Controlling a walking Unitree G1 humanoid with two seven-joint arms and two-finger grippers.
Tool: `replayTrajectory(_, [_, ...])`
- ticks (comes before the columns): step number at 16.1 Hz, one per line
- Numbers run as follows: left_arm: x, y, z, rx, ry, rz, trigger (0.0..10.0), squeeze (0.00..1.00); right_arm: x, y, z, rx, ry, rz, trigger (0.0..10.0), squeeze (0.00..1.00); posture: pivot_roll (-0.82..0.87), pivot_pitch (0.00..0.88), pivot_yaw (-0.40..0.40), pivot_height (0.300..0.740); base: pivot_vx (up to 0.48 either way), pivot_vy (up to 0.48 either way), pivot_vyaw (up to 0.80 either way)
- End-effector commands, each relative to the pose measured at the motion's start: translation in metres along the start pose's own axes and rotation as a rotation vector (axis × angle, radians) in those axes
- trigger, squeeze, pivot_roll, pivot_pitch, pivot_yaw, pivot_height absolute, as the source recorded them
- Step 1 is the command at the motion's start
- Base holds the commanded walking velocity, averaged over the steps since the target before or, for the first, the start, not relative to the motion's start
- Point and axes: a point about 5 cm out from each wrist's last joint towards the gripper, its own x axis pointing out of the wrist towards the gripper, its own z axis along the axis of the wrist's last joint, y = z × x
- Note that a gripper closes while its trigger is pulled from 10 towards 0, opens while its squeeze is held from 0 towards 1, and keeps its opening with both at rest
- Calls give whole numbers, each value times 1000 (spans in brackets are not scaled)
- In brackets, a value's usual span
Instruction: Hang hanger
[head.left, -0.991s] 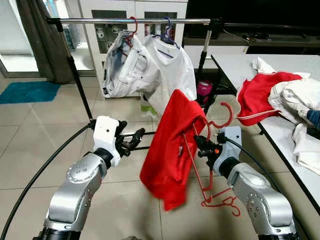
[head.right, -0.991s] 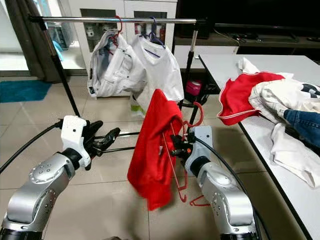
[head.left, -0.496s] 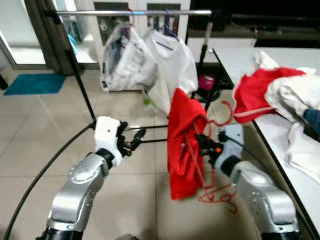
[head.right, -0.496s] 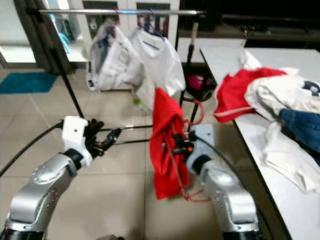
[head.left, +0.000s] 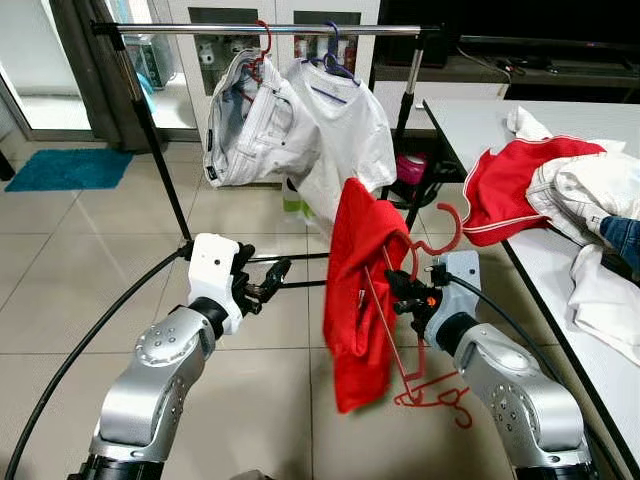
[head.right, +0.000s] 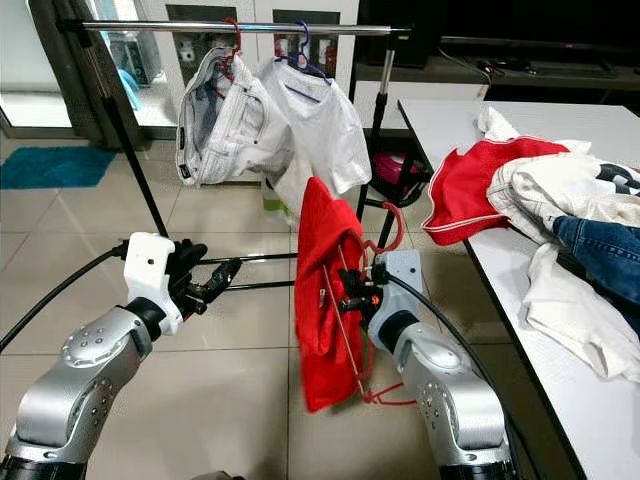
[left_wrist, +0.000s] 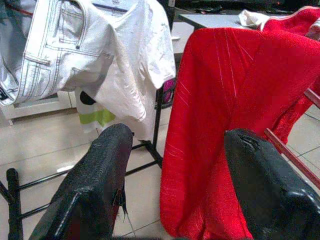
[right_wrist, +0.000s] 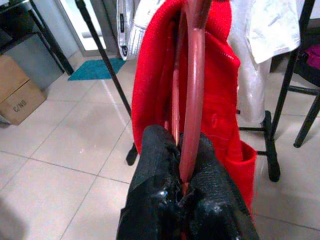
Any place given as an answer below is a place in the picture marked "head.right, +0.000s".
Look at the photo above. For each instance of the dark television stand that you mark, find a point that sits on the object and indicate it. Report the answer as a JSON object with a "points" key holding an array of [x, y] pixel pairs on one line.
{"points": [[540, 72]]}

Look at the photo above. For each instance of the grey table black legs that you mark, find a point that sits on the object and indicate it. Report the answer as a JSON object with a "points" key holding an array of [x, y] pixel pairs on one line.
{"points": [[460, 130]]}

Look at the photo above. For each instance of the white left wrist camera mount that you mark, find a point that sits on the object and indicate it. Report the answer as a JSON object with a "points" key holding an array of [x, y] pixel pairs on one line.
{"points": [[150, 270]]}

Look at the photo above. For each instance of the chrome clothes rack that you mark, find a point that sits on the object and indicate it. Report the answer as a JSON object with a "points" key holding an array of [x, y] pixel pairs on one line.
{"points": [[140, 26]]}

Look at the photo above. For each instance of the blue plastic hanger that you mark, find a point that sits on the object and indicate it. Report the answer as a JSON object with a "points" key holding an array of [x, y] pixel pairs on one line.
{"points": [[305, 62]]}

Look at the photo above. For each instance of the dark grey curtain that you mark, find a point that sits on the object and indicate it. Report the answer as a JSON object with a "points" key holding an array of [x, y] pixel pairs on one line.
{"points": [[75, 80]]}

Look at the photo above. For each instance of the white jacket black print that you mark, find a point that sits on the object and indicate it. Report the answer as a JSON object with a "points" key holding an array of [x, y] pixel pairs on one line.
{"points": [[560, 190]]}

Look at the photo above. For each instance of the red T-shirt white print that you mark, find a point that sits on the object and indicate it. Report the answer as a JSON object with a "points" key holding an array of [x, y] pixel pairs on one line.
{"points": [[320, 320]]}

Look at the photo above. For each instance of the red plastic hanger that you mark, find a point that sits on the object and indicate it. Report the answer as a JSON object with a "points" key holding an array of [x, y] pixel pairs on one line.
{"points": [[237, 40], [398, 230], [385, 398]]}

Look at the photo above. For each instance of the black television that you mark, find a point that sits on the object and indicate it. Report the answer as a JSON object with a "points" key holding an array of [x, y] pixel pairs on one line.
{"points": [[510, 20]]}

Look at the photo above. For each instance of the white glass door cabinet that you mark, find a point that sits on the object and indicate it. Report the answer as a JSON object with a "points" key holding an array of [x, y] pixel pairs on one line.
{"points": [[255, 10]]}

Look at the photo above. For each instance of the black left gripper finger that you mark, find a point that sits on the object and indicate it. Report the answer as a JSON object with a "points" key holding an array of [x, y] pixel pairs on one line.
{"points": [[223, 280], [188, 262]]}

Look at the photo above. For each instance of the teal floor mat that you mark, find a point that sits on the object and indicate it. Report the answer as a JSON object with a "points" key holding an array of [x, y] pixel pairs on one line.
{"points": [[55, 168]]}

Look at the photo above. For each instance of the green plastic item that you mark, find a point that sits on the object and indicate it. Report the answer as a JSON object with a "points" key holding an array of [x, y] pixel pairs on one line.
{"points": [[273, 198]]}

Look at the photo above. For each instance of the cream white garment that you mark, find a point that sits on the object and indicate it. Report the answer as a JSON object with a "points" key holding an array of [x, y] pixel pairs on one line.
{"points": [[495, 125]]}

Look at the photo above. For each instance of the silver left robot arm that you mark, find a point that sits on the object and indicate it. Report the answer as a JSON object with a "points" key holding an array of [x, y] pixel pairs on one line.
{"points": [[80, 390]]}

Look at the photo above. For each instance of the white denim shorts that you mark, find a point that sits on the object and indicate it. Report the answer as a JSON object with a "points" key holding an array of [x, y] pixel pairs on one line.
{"points": [[220, 140]]}

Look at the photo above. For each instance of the blue denim jeans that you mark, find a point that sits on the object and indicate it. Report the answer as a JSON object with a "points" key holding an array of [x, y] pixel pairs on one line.
{"points": [[605, 260]]}

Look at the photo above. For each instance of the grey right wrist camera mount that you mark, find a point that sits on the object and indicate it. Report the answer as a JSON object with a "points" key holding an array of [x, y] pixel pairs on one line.
{"points": [[400, 275]]}

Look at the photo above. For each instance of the pink plastic item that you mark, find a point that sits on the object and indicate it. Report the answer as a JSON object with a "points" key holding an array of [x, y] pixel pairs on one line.
{"points": [[390, 168]]}

